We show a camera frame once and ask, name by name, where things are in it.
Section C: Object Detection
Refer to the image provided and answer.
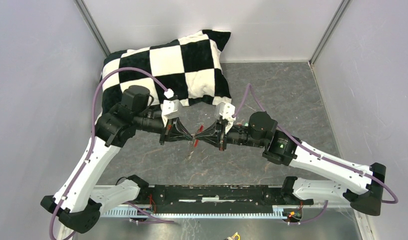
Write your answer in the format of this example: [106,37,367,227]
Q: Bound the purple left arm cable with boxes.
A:
[48,67,175,240]

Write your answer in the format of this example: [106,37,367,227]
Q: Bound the aluminium corner post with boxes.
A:
[308,0,352,68]
[74,0,110,57]

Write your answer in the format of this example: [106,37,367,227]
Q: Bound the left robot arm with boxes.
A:
[40,85,191,234]

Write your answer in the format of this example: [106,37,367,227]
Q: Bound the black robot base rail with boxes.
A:
[115,174,314,216]

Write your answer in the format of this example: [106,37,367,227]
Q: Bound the grey slotted cable duct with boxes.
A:
[102,206,288,220]

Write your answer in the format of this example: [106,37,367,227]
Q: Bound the yellow carabiner with keys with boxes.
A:
[225,232,241,240]

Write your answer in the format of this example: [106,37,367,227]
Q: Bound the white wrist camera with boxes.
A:
[214,102,236,123]
[161,99,183,120]

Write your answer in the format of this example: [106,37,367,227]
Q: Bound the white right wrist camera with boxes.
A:
[214,102,236,123]

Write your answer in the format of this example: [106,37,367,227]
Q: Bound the aluminium corner post left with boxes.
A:
[74,0,110,57]

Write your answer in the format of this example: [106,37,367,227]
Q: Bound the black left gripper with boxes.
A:
[135,111,193,146]

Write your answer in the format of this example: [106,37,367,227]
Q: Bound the aluminium corner post right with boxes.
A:
[308,0,352,68]

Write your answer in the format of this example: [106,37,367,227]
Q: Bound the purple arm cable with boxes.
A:
[233,83,399,205]
[48,67,175,240]

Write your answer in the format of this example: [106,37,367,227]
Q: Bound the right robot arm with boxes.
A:
[216,111,386,216]

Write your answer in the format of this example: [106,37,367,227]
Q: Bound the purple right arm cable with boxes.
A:
[233,83,399,205]

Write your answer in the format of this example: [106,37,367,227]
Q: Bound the black white checkered pillow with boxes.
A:
[101,29,232,107]

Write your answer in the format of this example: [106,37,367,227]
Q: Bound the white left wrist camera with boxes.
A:
[161,99,183,120]

